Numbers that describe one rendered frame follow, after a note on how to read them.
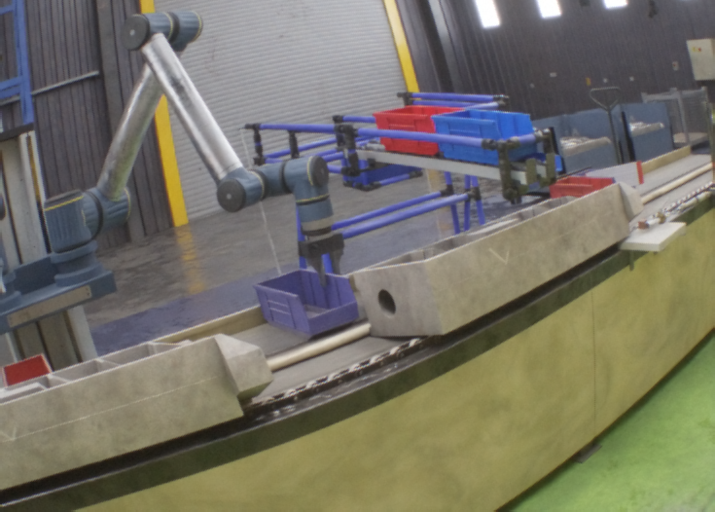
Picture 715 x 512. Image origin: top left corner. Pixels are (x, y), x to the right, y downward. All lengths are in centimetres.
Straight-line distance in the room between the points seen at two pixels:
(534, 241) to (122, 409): 128
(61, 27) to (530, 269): 1095
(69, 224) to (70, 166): 922
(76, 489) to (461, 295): 117
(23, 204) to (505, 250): 203
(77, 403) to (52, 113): 1060
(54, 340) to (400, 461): 179
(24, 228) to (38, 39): 932
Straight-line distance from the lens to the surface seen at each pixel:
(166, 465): 164
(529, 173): 197
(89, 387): 156
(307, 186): 233
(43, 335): 316
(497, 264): 204
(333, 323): 230
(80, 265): 279
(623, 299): 258
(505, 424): 218
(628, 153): 861
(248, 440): 169
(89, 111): 1212
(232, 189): 226
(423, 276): 191
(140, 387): 159
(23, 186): 311
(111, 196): 294
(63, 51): 1226
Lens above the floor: 144
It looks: 11 degrees down
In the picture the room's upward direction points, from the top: 12 degrees counter-clockwise
